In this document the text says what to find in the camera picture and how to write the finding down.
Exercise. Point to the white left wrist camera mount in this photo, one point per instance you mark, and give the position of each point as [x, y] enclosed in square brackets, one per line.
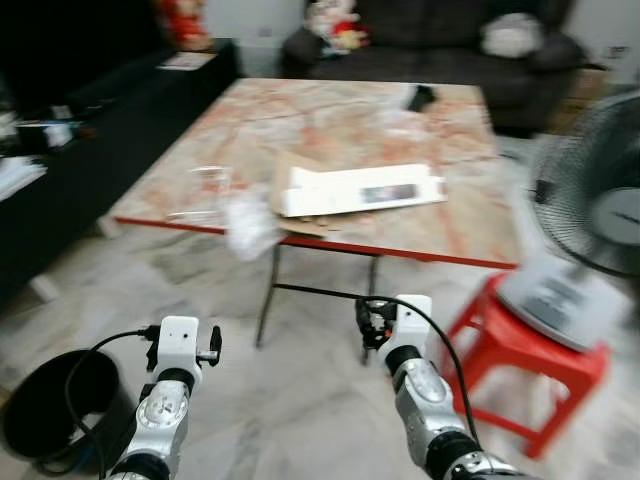
[178, 345]

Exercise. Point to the low black cabinet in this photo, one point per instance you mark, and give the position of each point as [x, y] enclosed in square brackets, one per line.
[120, 140]

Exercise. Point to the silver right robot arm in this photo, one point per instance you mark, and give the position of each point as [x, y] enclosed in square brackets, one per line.
[425, 400]

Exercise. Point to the dark grey fabric sofa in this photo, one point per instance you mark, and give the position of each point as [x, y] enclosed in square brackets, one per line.
[440, 60]

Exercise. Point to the crumpled clear plastic wrap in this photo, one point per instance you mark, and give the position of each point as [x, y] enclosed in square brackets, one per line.
[250, 225]

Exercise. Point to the stack of white papers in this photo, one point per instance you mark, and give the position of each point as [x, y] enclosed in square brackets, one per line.
[20, 178]

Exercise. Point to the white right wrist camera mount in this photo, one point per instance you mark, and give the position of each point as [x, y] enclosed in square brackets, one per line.
[413, 322]

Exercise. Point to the grey electric fan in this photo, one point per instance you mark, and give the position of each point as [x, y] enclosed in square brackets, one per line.
[590, 210]

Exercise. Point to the printed paper leaflet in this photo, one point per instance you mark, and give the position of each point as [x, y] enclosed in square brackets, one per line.
[187, 61]

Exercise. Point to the flat brown cardboard sheet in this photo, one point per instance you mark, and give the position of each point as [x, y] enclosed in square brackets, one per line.
[290, 160]

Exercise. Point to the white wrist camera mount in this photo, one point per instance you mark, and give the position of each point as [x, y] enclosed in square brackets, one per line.
[178, 345]
[413, 322]

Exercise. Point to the cartoon boy plush doll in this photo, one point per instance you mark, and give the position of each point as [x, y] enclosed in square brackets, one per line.
[335, 28]

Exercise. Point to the clear plastic cup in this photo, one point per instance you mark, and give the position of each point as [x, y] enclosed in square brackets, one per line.
[200, 195]

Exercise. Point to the black round rubbish bin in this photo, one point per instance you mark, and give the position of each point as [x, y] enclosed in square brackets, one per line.
[40, 410]

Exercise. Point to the red and gold doll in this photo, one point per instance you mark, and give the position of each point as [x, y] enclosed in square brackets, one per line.
[185, 22]

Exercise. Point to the white wall socket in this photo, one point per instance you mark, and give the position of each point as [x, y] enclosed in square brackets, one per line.
[614, 52]

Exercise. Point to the small black stand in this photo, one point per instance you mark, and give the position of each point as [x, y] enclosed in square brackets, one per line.
[422, 98]

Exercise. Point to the white fluffy cushion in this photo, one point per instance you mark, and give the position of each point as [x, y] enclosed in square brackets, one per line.
[512, 35]

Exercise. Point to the red plastic stool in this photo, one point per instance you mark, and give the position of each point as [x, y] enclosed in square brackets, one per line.
[520, 360]

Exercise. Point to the marble table with red edge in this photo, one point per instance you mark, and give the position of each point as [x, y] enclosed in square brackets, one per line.
[330, 120]

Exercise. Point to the long white windowed carton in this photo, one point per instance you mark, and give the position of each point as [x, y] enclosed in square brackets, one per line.
[340, 188]

